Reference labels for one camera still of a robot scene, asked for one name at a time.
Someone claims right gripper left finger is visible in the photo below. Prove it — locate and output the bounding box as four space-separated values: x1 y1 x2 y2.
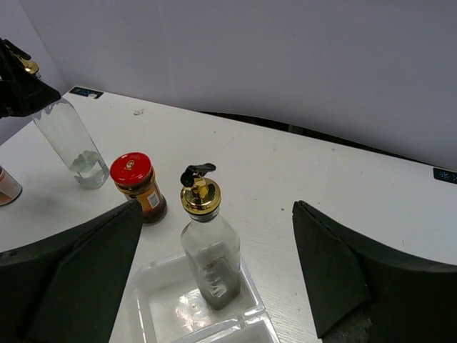
1 200 143 342

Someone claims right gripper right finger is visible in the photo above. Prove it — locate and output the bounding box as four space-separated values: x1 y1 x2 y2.
293 201 456 342

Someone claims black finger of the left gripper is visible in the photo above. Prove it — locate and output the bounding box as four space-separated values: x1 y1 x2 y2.
1 39 61 118

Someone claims clear oil bottle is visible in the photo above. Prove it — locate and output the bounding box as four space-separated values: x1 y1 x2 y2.
32 98 109 189

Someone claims orange spice jar white lid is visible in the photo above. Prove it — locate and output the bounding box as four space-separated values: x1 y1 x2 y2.
0 166 22 206

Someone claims red lid sauce jar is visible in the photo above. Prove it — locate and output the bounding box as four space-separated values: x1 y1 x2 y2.
110 151 167 224

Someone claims dark sauce oil bottle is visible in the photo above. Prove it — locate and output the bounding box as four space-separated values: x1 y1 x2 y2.
180 163 241 310

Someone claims left blue table sticker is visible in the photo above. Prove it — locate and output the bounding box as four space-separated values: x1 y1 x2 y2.
69 86 104 99

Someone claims blue table sticker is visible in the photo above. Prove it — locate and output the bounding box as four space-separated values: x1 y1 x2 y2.
433 167 457 184
69 86 104 99

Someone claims white three-compartment tray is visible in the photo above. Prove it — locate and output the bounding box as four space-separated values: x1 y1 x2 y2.
125 254 322 343

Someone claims right blue table sticker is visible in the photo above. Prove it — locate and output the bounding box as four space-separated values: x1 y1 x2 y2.
433 167 457 184

